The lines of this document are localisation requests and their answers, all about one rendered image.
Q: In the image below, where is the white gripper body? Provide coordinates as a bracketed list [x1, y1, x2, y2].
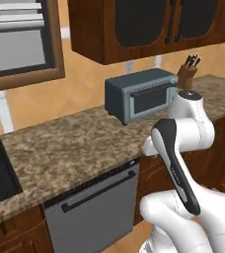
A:
[141, 135, 158, 158]

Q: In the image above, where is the blue-grey toaster oven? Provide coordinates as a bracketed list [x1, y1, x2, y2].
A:
[104, 67, 180, 127]

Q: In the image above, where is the wooden knife block with knives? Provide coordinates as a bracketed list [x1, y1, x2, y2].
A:
[176, 52, 202, 91]

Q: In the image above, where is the grey dishwasher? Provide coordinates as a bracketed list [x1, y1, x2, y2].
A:
[42, 160, 141, 253]

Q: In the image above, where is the glass cupboard door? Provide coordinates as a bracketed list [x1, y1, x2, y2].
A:
[173, 0, 225, 51]
[102, 0, 176, 64]

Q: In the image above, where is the wood-framed window with blinds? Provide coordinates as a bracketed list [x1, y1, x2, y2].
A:
[0, 0, 66, 95]

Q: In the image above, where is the black toaster oven handle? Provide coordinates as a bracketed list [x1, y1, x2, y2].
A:
[129, 82, 176, 98]

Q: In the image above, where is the black dishwasher handle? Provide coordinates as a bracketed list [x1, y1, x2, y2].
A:
[60, 169, 138, 213]

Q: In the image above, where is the white wall socket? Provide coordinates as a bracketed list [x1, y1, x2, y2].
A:
[124, 60, 134, 74]
[154, 54, 164, 69]

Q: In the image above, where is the black cupboard door handle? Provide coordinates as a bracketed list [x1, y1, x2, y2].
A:
[174, 0, 185, 42]
[164, 0, 177, 45]

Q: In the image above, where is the dark wood wall cupboard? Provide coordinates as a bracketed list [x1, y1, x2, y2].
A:
[67, 0, 225, 66]

